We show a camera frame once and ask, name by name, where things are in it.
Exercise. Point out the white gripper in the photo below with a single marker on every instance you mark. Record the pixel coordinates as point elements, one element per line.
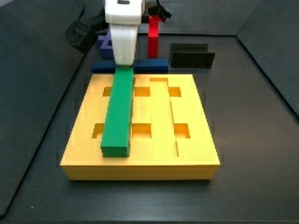
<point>123,16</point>

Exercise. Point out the long blue block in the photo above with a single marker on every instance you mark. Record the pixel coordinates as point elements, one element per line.
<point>143,66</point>

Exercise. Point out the yellow slotted board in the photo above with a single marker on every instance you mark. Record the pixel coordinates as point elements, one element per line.
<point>171,146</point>

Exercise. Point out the red cross-shaped block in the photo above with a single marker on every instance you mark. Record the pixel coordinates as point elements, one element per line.
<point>152,38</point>

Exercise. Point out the purple block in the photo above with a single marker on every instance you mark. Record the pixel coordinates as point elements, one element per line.
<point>104,46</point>

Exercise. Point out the long green block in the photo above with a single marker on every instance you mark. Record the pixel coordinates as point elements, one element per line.
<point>115,140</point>

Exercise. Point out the black angled bracket holder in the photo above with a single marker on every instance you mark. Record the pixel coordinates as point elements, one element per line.
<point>191,56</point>

